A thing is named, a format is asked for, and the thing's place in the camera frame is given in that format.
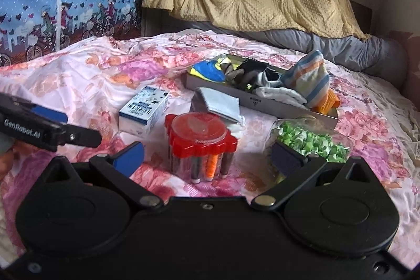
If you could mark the brown wooden headboard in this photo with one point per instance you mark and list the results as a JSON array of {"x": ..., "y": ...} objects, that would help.
[{"x": 361, "y": 17}]

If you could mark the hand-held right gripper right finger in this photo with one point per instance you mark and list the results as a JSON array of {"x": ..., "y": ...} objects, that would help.
[{"x": 287, "y": 158}]

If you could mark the grey quilt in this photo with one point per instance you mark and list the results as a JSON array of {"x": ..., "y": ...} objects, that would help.
[{"x": 328, "y": 47}]

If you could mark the orange knitted cloth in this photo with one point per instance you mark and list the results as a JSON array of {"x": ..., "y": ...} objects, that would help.
[{"x": 325, "y": 104}]

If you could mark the white grey sock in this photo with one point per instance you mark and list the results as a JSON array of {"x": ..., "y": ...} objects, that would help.
[{"x": 267, "y": 80}]

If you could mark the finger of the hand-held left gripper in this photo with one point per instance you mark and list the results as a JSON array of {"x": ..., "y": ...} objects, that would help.
[
  {"x": 78, "y": 135},
  {"x": 46, "y": 112}
]

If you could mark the pink floral bedsheet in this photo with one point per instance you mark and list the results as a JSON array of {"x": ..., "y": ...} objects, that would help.
[{"x": 65, "y": 80}]

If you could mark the cardboard tray with cartoon print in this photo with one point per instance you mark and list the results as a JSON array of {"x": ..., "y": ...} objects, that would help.
[{"x": 282, "y": 109}]

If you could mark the black sock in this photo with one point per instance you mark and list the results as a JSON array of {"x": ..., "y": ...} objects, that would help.
[{"x": 259, "y": 66}]

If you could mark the red thread spool container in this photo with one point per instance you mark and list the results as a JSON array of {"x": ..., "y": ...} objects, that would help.
[{"x": 197, "y": 132}]

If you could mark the clear jar of green stars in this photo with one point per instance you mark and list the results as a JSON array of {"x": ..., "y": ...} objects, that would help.
[{"x": 311, "y": 142}]

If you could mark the small white blue box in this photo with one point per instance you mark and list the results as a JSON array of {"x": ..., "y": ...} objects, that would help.
[{"x": 144, "y": 109}]

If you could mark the striped towel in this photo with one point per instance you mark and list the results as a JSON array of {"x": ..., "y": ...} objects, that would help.
[{"x": 308, "y": 76}]

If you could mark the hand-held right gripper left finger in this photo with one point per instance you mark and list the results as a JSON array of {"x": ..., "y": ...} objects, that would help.
[{"x": 129, "y": 160}]

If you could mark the cream crumpled bedsheet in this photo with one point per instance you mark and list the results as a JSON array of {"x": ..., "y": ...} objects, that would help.
[{"x": 414, "y": 122}]

